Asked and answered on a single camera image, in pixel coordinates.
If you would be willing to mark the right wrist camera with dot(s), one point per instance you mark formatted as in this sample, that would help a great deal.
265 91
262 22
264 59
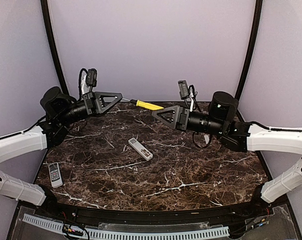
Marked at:
183 89

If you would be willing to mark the grey remote control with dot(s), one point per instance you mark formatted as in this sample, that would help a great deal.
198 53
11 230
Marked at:
55 175

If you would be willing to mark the right black frame post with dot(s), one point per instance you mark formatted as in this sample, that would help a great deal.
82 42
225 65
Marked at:
250 49

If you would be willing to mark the white remote control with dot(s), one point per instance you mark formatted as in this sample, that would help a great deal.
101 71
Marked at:
140 149

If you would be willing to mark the black front rail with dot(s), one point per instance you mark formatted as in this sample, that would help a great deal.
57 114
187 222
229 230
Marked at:
231 214

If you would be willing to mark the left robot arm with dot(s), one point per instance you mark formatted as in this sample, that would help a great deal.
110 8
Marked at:
49 131

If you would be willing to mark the black frame post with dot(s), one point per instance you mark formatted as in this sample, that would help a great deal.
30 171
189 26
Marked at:
52 45
250 49

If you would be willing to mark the white slotted cable duct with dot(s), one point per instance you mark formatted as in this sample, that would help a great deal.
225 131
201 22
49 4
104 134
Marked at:
94 233

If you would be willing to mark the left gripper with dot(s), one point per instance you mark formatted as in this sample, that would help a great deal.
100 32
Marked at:
91 99

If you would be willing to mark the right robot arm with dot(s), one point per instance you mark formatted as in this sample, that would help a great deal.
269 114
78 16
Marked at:
241 137

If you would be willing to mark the left black frame post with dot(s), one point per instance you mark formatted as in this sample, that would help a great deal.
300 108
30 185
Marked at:
52 45

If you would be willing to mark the yellow handled screwdriver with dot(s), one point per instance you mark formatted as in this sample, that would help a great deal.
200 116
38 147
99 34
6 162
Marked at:
143 104

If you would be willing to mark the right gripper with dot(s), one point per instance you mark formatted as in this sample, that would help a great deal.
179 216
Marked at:
176 123

